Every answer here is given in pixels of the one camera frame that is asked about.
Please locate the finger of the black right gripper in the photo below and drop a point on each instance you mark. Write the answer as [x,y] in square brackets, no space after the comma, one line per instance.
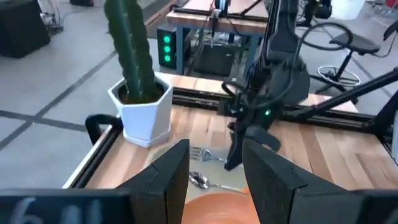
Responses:
[236,146]
[264,137]

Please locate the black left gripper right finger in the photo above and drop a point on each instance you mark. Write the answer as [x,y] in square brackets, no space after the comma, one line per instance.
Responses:
[273,193]

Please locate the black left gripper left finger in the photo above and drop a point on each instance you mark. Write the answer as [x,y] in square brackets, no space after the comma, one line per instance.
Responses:
[164,186]

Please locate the orange plastic plate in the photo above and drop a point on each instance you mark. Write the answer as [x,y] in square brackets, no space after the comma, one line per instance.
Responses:
[217,208]

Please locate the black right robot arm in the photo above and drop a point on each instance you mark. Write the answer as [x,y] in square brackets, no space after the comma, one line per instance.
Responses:
[283,40]

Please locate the black case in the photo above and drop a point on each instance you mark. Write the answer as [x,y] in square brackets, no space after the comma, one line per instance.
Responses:
[214,60]

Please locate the white hexagonal plant pot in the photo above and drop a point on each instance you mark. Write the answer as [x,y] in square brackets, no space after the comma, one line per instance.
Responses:
[146,118]

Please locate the wooden table with blue legs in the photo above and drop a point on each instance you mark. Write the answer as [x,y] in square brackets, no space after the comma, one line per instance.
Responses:
[217,26]

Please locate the black table clamp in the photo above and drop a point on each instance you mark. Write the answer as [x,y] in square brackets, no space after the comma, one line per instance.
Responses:
[93,119]

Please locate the black computer with green lights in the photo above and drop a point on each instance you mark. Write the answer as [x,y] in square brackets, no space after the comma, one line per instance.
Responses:
[166,48]

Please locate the black stool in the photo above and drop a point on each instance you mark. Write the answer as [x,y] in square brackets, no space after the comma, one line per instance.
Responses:
[354,43]

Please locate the white bin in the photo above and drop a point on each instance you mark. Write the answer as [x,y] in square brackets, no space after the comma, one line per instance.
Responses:
[348,7]

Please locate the green cactus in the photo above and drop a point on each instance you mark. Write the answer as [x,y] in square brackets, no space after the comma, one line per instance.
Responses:
[130,46]

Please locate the large black box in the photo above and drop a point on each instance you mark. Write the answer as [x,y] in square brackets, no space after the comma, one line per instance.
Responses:
[21,28]

